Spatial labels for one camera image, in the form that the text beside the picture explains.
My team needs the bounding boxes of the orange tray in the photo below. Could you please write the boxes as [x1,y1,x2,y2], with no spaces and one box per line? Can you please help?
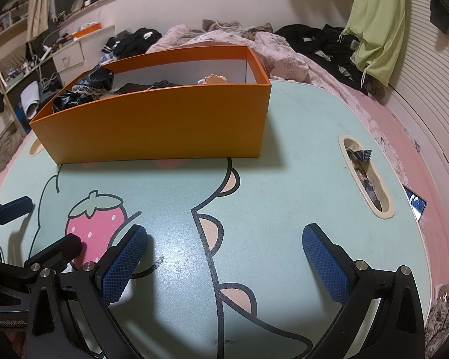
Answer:
[71,22,102,40]

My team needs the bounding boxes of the white louvered wardrobe door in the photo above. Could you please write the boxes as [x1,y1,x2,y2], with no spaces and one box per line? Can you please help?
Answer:
[382,0,449,180]

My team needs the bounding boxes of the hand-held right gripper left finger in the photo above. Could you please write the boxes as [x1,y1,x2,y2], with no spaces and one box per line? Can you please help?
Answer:
[24,224,150,359]

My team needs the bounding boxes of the beige curtain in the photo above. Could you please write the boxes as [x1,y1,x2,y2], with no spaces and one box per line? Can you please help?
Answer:
[25,0,56,42]

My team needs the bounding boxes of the black furry slippers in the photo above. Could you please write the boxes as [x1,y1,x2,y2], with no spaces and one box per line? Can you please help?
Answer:
[52,63,115,113]

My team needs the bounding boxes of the brown fuzzy blanket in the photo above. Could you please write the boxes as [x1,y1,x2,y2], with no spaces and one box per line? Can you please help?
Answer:
[0,123,25,180]

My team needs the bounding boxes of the black white-striped clothes pile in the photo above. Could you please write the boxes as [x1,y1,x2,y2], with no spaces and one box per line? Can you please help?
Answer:
[103,27,163,60]

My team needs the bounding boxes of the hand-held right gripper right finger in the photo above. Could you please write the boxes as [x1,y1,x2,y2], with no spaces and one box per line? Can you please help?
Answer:
[301,223,425,359]

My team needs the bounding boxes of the white bookshelf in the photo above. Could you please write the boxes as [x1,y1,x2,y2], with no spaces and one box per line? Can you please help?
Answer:
[0,0,28,45]

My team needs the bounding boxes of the dark foil wrappers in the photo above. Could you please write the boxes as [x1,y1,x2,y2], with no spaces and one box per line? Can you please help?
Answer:
[345,147,384,210]

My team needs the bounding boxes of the light green hanging garment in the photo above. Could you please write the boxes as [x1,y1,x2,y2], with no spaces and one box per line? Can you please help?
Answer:
[344,0,408,89]

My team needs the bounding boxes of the pink floral quilt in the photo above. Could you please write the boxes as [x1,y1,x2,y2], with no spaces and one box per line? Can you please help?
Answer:
[146,24,360,90]

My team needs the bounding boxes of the white drawer cabinet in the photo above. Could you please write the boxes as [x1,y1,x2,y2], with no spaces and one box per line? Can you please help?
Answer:
[52,25,116,77]

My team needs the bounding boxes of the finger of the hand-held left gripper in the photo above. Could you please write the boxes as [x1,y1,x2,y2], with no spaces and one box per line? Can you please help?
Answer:
[7,233,84,283]
[0,195,34,240]

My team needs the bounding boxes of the black cloth with red ornament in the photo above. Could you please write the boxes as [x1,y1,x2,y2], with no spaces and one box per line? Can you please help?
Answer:
[114,80,180,96]

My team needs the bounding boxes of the orange cardboard box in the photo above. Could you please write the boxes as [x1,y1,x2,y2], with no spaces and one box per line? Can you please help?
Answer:
[29,45,273,164]

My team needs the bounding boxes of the green cartoon-print desktop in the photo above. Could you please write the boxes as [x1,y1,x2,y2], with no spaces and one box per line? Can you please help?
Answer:
[0,80,449,359]

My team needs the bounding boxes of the beige knitted blanket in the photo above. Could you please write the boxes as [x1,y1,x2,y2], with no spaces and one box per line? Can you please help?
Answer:
[201,18,275,42]

